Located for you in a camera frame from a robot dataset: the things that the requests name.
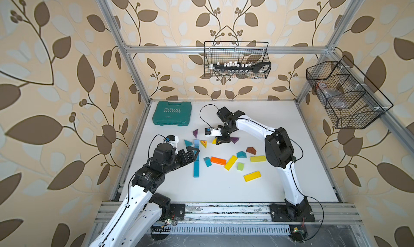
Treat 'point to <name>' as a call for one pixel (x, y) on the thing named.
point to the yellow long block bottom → (252, 176)
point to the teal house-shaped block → (241, 154)
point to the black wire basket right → (353, 101)
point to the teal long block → (196, 169)
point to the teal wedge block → (207, 161)
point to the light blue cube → (196, 142)
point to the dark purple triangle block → (234, 139)
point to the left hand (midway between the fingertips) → (193, 152)
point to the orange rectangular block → (218, 160)
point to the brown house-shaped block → (251, 149)
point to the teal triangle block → (187, 143)
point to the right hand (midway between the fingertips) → (218, 138)
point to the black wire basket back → (237, 60)
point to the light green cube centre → (240, 166)
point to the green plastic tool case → (172, 113)
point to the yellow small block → (214, 141)
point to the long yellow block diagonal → (230, 163)
